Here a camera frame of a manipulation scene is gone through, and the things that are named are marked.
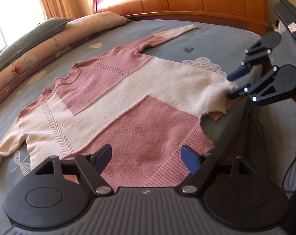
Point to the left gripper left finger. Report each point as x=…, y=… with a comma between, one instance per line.
x=58, y=191

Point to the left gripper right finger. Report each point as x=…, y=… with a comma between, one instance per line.
x=234, y=193

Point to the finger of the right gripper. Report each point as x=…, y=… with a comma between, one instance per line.
x=256, y=55
x=276, y=85

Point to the pink and cream knit sweater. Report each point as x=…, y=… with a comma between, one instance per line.
x=145, y=107

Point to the orange wooden headboard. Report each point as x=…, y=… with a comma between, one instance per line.
x=249, y=15

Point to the folded pink floral quilt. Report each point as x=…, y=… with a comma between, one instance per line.
x=76, y=32

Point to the grey-blue floral pillow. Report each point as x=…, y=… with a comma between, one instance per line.
x=39, y=34

